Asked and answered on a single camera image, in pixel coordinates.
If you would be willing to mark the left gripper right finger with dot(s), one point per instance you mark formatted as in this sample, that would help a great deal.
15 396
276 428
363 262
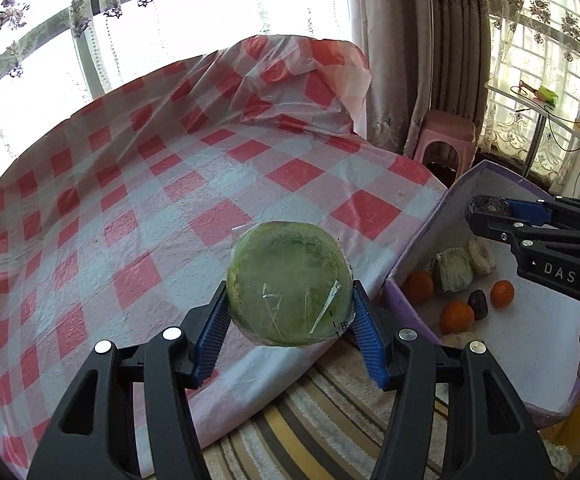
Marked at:
490 434

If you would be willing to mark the red white checkered tablecloth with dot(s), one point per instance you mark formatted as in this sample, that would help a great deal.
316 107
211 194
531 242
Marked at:
121 219

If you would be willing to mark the orange tangerine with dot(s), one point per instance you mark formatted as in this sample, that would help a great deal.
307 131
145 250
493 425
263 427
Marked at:
502 294
418 288
456 317

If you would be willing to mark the glass side table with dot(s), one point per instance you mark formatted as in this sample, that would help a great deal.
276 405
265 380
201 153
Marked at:
529 133

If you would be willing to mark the striped cushion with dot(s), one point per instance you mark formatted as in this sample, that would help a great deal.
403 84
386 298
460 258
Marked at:
330 424

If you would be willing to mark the purple white cardboard box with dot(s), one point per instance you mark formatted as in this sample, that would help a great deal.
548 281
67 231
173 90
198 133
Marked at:
535 339

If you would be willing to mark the dark brown fruit front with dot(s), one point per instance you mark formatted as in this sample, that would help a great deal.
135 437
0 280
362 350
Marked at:
485 204

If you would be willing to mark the green kiwi half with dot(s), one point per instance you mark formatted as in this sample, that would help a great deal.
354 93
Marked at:
289 285

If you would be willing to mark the pale yellow fruit half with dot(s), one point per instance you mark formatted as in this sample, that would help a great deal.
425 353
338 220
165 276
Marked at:
482 257

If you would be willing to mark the pink plastic stool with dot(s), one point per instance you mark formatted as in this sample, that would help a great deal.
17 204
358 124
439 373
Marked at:
455 132

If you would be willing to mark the green melon half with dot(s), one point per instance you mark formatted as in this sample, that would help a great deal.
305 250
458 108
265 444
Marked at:
451 270

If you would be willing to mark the dark brown fruit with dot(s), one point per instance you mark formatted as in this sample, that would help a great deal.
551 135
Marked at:
485 204
478 302

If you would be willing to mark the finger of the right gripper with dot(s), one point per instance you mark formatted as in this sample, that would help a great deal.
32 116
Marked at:
545 207
551 230

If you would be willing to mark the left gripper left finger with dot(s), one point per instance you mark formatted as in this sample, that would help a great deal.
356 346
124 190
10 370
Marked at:
93 431

